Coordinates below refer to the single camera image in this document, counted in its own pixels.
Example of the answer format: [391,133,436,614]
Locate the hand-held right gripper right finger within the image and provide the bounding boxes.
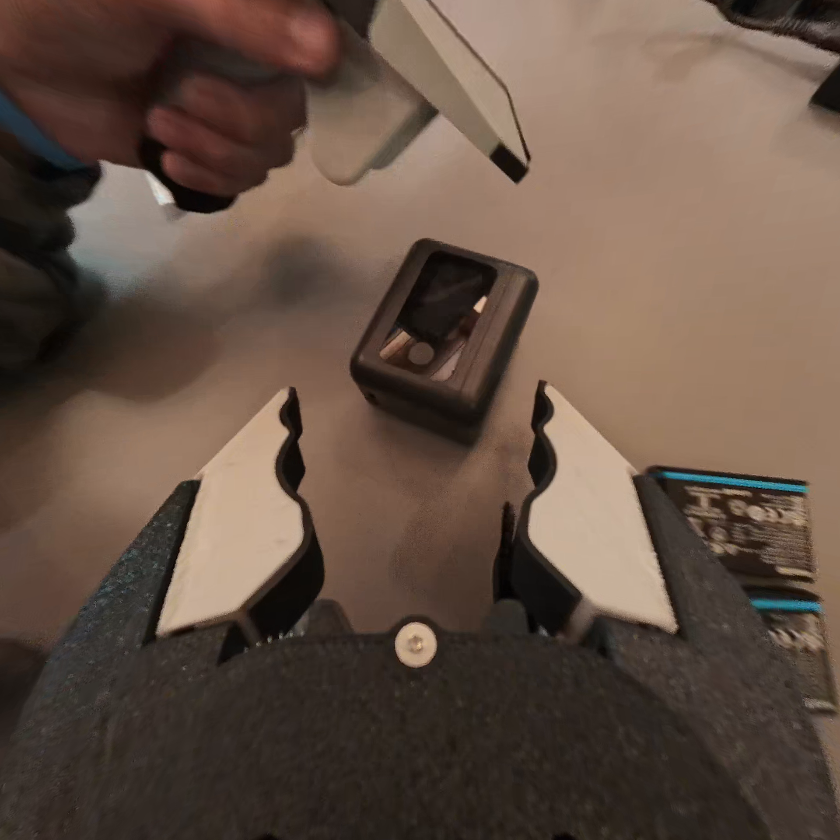
[500,379,679,647]

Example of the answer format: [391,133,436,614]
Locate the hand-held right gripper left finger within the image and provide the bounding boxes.
[156,386,327,648]

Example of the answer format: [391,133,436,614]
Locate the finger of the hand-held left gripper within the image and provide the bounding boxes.
[307,0,531,188]

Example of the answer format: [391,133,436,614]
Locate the black blue-striped camera battery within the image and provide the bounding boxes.
[748,587,840,716]
[645,465,816,584]

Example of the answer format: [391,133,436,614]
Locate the black battery charging case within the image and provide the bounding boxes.
[350,238,540,447]

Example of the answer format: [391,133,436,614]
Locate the person's left hand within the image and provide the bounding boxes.
[0,0,342,201]

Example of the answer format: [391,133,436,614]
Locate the black braided cable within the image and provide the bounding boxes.
[712,0,840,53]

